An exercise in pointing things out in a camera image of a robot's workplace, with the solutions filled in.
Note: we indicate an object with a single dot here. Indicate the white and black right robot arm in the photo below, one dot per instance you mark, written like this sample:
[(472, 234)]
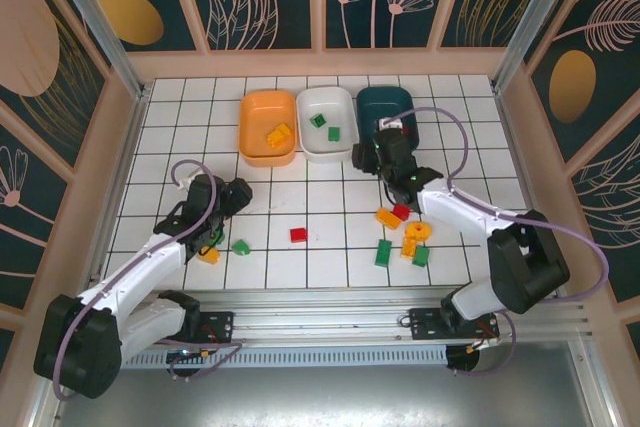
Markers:
[(525, 267)]

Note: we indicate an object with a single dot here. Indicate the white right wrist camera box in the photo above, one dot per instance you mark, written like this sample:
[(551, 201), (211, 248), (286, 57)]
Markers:
[(386, 123)]

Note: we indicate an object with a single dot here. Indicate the round yellow lego piece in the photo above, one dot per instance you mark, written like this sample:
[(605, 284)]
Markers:
[(418, 231)]

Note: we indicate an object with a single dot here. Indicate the long green lego brick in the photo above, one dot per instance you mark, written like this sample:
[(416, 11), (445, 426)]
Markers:
[(383, 252)]

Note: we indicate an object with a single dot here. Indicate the teal plastic container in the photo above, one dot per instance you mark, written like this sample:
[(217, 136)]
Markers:
[(375, 102)]

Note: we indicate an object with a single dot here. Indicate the aluminum rail frame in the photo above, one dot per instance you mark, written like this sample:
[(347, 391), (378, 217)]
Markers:
[(320, 317)]

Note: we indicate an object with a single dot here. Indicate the white plastic container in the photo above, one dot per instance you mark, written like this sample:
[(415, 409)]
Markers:
[(325, 102)]

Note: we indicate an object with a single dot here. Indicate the orange plastic container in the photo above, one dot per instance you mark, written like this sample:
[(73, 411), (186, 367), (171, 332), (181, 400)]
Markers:
[(260, 112)]

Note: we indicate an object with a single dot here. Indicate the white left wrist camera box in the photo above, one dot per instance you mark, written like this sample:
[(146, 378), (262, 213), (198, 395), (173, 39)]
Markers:
[(189, 180)]

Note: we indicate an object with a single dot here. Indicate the aluminum corner post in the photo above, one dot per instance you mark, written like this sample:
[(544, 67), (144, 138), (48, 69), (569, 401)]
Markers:
[(529, 17), (103, 22)]

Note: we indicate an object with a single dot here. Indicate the grey metal sheet panel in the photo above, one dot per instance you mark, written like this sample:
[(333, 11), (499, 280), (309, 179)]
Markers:
[(320, 397)]

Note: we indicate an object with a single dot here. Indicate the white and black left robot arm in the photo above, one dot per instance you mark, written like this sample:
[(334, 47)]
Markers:
[(75, 347)]

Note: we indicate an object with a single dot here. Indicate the red lego brick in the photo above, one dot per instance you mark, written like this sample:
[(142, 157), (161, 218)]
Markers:
[(298, 235), (408, 130), (402, 212)]

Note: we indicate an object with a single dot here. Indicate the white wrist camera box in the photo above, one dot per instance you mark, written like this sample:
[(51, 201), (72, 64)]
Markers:
[(189, 180), (386, 123)]

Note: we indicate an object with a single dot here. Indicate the long yellow lego brick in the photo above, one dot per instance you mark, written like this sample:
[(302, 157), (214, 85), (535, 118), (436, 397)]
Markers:
[(388, 218)]

